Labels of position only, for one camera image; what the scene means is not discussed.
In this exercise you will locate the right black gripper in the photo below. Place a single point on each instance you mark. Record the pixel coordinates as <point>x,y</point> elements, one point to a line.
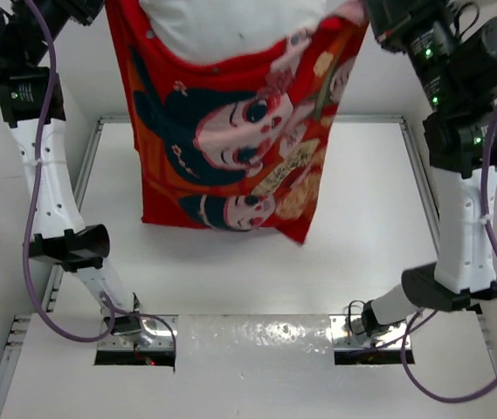
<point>396,19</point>

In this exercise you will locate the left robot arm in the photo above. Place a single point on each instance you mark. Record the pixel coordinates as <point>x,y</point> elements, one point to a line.
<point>32,105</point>

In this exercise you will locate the metal base plate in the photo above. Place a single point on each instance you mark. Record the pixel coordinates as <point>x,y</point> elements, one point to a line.
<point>142,334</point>
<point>347,334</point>

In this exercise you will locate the white front cover board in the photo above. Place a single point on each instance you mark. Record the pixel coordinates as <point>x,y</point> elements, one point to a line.
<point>226,367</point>

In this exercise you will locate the white pillow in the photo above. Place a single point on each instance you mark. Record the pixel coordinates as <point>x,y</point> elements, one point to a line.
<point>205,32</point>

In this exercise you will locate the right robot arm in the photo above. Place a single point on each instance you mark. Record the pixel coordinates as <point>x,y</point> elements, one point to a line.
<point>459,78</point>

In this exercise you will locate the red patterned pillowcase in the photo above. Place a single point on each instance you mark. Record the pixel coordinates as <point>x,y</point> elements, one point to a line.
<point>240,144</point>

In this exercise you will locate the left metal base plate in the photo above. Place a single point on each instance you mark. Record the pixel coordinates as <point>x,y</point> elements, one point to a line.
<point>142,334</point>

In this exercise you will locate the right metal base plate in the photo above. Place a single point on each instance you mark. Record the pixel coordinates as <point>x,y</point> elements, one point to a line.
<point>347,334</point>

